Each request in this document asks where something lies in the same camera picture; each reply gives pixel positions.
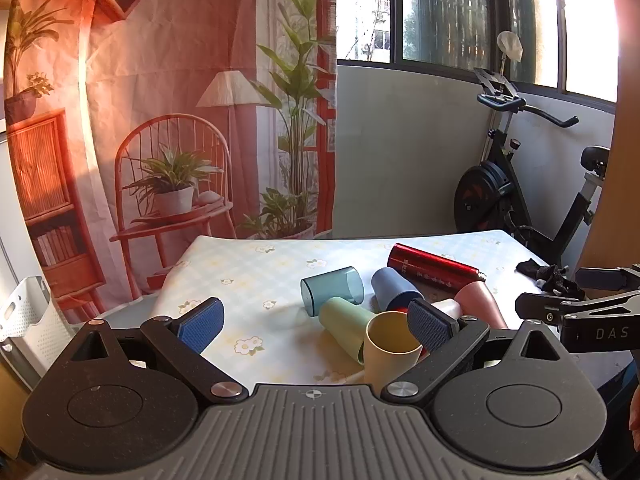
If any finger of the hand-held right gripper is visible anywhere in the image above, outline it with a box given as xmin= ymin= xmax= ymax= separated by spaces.
xmin=574 ymin=266 xmax=640 ymax=292
xmin=515 ymin=290 xmax=640 ymax=322

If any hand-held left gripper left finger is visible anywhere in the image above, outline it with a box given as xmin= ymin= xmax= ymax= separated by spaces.
xmin=64 ymin=297 xmax=249 ymax=404

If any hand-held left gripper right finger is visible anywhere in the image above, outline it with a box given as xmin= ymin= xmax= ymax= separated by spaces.
xmin=382 ymin=298 xmax=576 ymax=404

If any small white cup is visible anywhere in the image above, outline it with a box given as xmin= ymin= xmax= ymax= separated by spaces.
xmin=431 ymin=298 xmax=461 ymax=322

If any blue cup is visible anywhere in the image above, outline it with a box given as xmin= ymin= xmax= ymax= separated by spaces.
xmin=371 ymin=266 xmax=425 ymax=314

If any pale yellow cup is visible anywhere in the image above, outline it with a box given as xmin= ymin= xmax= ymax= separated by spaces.
xmin=363 ymin=311 xmax=424 ymax=386

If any pink cup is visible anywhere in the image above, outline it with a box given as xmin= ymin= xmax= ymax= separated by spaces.
xmin=452 ymin=281 xmax=509 ymax=330

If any light green cup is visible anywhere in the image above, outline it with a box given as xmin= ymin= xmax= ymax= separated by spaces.
xmin=318 ymin=296 xmax=381 ymax=365

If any clear teal plastic cup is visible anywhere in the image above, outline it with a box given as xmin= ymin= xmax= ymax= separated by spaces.
xmin=300 ymin=266 xmax=366 ymax=317

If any black glove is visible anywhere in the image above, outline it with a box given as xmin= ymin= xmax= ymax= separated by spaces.
xmin=516 ymin=259 xmax=586 ymax=300

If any red metal bottle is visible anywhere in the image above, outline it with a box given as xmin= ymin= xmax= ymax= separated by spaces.
xmin=387 ymin=243 xmax=487 ymax=291

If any floral checked tablecloth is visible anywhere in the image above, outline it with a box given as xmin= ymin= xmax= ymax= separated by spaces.
xmin=154 ymin=230 xmax=632 ymax=387

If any black exercise bike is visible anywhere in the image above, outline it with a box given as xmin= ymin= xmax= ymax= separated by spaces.
xmin=453 ymin=67 xmax=612 ymax=272

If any white perforated plastic basket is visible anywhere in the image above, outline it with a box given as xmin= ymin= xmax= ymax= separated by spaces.
xmin=0 ymin=275 xmax=77 ymax=392

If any printed room backdrop cloth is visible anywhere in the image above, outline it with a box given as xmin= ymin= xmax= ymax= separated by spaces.
xmin=0 ymin=0 xmax=339 ymax=313

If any white plastic bag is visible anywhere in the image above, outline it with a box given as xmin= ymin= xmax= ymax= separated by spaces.
xmin=496 ymin=31 xmax=524 ymax=64

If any dark window frame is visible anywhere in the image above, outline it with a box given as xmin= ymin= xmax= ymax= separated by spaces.
xmin=336 ymin=0 xmax=622 ymax=112

